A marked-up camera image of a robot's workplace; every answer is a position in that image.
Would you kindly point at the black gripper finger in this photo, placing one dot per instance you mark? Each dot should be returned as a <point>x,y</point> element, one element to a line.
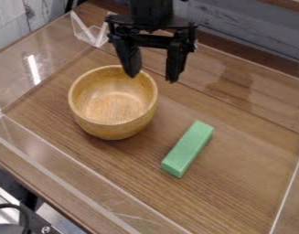
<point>175,61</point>
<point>128,54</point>

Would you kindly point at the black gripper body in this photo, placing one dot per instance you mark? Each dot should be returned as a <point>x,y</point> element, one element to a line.
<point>151,26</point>

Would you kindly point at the green rectangular block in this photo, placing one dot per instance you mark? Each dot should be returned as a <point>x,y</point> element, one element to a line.
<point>187,148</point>

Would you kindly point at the brown wooden bowl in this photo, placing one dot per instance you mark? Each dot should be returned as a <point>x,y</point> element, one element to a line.
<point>112,105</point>

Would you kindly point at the clear acrylic tray walls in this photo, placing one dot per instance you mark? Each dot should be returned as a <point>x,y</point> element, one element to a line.
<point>107,184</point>

